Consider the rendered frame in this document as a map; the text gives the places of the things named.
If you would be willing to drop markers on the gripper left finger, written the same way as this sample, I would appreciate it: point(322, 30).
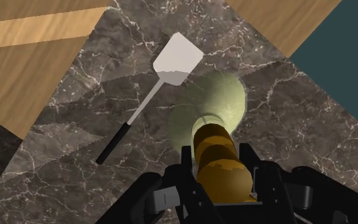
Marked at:
point(178, 183)

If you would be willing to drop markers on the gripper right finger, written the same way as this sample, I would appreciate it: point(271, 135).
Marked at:
point(274, 183)

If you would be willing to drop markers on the yellow-brown cylinder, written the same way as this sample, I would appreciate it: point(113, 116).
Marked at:
point(220, 164)

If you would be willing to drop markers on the pale green bowl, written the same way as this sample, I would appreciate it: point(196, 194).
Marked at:
point(219, 99)

